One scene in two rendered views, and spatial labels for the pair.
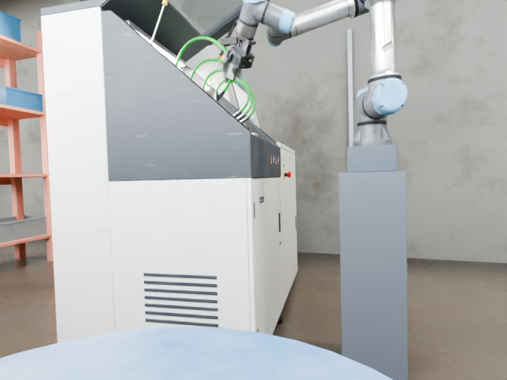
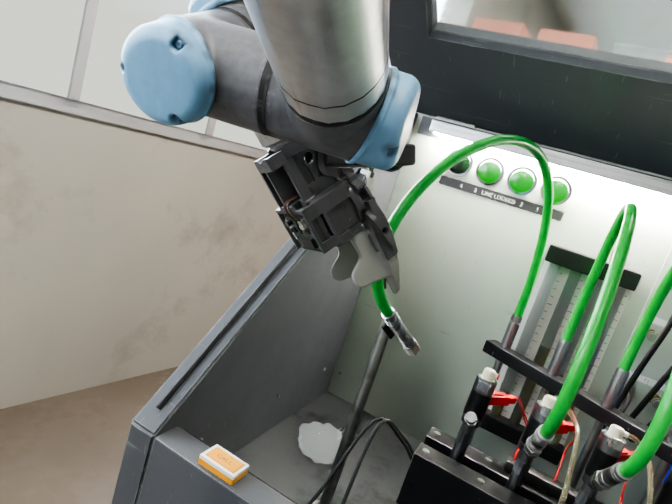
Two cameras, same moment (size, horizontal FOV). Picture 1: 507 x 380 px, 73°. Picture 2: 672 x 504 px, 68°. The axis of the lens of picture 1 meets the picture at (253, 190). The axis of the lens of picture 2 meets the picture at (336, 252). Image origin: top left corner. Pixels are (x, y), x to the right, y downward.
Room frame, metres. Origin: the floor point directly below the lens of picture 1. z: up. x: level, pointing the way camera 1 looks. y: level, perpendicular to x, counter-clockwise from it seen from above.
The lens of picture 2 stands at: (1.49, -0.49, 1.33)
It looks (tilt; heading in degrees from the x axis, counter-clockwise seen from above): 11 degrees down; 100
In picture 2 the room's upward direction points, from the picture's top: 17 degrees clockwise
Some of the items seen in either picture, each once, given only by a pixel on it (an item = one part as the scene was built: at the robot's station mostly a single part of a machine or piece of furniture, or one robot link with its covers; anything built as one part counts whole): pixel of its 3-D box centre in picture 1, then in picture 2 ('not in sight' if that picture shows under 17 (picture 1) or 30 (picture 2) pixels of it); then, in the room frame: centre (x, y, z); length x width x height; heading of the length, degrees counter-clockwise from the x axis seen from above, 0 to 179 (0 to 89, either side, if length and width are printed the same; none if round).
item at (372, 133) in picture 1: (371, 135); not in sight; (1.41, -0.49, 0.95); 0.15 x 0.15 x 0.10
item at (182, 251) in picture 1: (211, 261); not in sight; (1.63, 0.21, 0.39); 0.70 x 0.58 x 0.79; 167
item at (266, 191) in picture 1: (270, 252); not in sight; (1.57, -0.07, 0.44); 0.65 x 0.02 x 0.68; 167
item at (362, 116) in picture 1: (372, 105); not in sight; (1.40, -0.49, 1.07); 0.13 x 0.12 x 0.14; 1
